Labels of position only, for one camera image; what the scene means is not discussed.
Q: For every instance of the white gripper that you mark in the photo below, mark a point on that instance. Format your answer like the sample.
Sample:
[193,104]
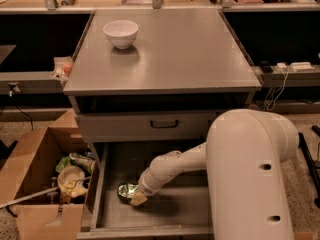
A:
[145,186]

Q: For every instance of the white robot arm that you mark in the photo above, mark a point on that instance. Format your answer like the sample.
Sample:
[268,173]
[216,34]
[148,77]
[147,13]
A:
[242,155]

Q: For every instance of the closed grey top drawer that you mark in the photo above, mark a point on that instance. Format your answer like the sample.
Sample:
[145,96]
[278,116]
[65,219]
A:
[135,126]

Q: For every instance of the grey drawer cabinet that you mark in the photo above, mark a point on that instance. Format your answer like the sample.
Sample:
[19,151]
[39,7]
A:
[181,60]

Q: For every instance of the crumpled tan paper bag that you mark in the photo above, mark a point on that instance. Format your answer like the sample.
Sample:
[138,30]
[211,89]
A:
[70,181]

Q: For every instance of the green chip bag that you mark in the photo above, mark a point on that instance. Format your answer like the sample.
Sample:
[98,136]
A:
[76,159]

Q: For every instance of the long grey stick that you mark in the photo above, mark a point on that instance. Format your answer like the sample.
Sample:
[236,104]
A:
[43,192]

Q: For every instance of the brown cardboard box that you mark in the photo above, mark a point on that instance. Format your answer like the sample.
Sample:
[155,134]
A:
[29,170]

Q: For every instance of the small orange ball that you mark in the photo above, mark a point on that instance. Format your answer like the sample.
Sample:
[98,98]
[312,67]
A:
[67,69]

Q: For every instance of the white ceramic bowl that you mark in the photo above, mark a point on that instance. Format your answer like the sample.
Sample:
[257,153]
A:
[121,33]

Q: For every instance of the black metal stand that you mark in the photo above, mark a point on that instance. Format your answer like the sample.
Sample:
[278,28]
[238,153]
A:
[311,167]

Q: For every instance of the black drawer handle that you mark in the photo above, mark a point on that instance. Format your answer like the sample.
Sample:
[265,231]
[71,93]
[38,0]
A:
[164,124]

